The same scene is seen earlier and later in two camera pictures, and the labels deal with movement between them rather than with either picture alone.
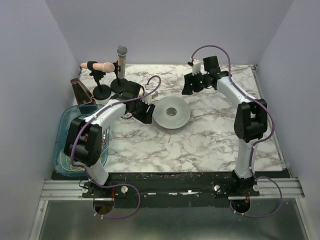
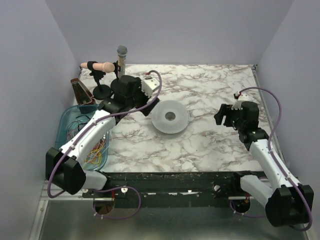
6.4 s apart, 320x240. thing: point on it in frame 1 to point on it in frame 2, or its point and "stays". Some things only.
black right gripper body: [191, 83] to [225, 116]
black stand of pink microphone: [101, 92] stays
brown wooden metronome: [83, 97] stays
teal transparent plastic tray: [63, 165] stays
